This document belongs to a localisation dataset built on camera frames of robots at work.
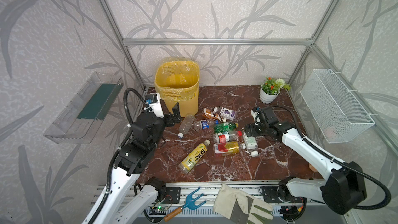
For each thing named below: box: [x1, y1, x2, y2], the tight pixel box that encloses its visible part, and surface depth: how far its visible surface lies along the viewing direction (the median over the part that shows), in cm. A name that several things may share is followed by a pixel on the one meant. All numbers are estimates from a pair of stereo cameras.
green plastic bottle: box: [213, 121, 239, 134], surface depth 98 cm
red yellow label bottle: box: [212, 141, 247, 154], surface depth 86 cm
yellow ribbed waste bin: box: [153, 60, 201, 118], surface depth 96 cm
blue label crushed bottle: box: [193, 119, 220, 131], surface depth 98 cm
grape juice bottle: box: [212, 106, 237, 121], surface depth 104 cm
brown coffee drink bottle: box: [201, 107, 227, 123], surface depth 101 cm
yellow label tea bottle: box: [178, 139, 211, 174], surface depth 82 cm
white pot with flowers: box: [259, 76, 292, 104], surface depth 105 cm
